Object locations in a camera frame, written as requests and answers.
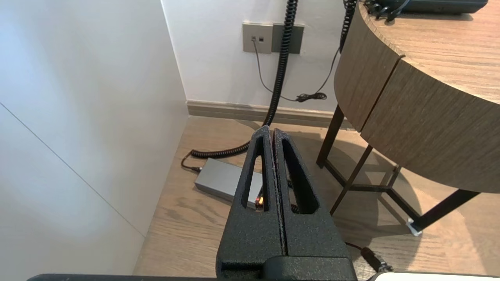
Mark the black adapter output cable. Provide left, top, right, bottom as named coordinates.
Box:
left=344, top=240, right=394, bottom=274

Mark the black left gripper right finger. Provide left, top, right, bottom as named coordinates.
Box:
left=262, top=128, right=357, bottom=281

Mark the grey power adapter brick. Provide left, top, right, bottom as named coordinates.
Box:
left=194, top=157, right=264, bottom=210

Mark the curved wooden table drawer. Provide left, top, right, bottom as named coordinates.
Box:
left=359, top=58, right=500, bottom=194

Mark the grey skirting board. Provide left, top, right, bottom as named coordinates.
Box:
left=186, top=100, right=355, bottom=129

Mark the black and white desk telephone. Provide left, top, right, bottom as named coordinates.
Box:
left=381, top=0, right=489, bottom=14

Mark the round wooden side table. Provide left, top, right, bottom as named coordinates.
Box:
left=316, top=0, right=500, bottom=237

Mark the beige low wall socket plate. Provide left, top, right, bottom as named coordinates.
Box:
left=242, top=22, right=274, bottom=54

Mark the black coiled handset cord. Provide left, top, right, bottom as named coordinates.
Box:
left=340, top=0, right=411, bottom=53

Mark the black coiled power cable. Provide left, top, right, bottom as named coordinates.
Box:
left=180, top=0, right=300, bottom=173

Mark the thin black telephone line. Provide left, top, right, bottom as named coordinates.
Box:
left=252, top=36, right=341, bottom=102

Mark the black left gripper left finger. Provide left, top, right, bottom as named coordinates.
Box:
left=216, top=125, right=288, bottom=281

